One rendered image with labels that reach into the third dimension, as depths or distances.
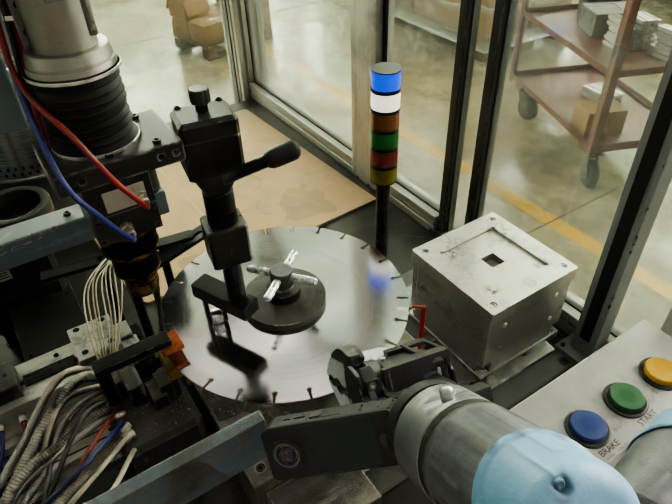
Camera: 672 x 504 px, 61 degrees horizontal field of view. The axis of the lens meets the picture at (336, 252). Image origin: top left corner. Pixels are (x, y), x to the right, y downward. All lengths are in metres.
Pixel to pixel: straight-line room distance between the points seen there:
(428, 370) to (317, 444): 0.11
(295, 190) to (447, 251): 0.52
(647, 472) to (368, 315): 0.40
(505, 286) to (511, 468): 0.59
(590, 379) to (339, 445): 0.42
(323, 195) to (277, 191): 0.11
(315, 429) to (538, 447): 0.20
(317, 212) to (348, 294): 0.51
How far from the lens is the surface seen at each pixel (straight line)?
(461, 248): 0.95
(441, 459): 0.36
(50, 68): 0.51
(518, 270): 0.92
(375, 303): 0.76
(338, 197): 1.31
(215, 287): 0.71
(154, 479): 0.59
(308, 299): 0.75
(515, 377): 0.96
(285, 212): 1.27
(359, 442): 0.46
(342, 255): 0.84
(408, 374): 0.49
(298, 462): 0.48
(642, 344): 0.87
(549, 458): 0.32
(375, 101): 0.89
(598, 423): 0.75
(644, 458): 0.47
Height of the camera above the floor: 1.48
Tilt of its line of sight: 39 degrees down
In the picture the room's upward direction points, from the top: 2 degrees counter-clockwise
